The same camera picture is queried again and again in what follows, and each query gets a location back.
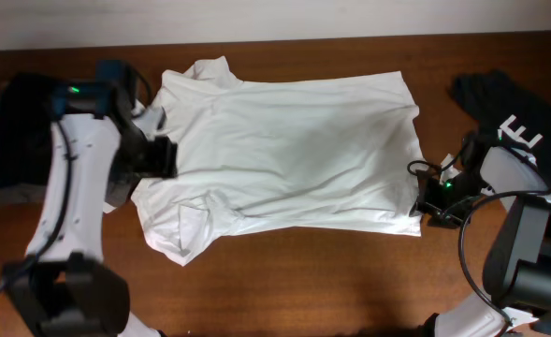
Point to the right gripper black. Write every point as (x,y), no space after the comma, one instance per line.
(427,195)

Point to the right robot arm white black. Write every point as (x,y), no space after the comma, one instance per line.
(516,281)

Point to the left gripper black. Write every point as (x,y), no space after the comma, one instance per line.
(154,157)

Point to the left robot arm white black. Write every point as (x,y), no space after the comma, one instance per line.
(99,131)

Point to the black t-shirt with white letters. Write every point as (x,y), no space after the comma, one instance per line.
(493,98)

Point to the white robot print t-shirt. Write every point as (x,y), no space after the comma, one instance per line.
(260,156)

